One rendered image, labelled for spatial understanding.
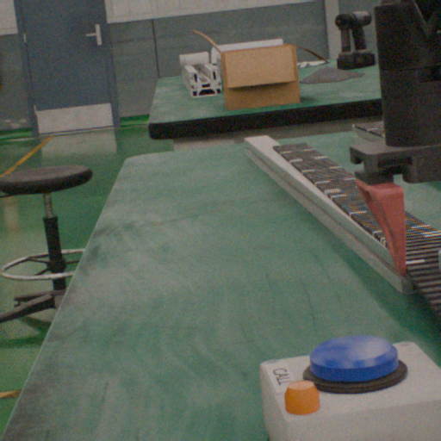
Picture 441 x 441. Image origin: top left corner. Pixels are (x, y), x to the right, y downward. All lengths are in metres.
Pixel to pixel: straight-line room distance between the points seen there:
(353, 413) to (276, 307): 0.37
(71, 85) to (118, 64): 0.59
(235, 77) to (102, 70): 8.88
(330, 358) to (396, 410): 0.04
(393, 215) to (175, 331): 0.19
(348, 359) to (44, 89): 11.18
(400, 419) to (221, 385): 0.23
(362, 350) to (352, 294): 0.36
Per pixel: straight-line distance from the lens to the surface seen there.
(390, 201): 0.74
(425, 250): 0.80
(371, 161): 0.73
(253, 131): 2.67
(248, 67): 2.67
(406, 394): 0.45
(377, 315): 0.76
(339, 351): 0.46
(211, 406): 0.61
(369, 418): 0.44
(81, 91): 11.54
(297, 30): 11.56
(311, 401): 0.43
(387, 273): 0.85
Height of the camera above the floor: 1.00
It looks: 11 degrees down
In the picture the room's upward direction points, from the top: 6 degrees counter-clockwise
